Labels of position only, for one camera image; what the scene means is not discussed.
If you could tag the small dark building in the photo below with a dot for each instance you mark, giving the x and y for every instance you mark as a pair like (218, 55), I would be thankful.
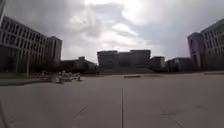
(157, 62)

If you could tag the grey paved plaza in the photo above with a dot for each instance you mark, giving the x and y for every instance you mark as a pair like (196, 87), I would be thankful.
(140, 100)

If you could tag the low dark building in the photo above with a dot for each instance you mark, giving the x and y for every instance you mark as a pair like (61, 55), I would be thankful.
(78, 64)

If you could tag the dark wide block building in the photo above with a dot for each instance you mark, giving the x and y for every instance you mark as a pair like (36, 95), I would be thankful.
(123, 59)

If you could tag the dark raised ground strip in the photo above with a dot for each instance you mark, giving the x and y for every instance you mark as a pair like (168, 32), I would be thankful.
(23, 80)

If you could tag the large glass-fronted building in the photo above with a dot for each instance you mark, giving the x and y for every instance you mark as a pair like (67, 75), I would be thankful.
(210, 46)

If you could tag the large gridded-window building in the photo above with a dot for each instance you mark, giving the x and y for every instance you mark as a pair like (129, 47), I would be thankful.
(23, 46)

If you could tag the group of people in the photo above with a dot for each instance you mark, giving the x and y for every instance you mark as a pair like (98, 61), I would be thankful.
(63, 77)

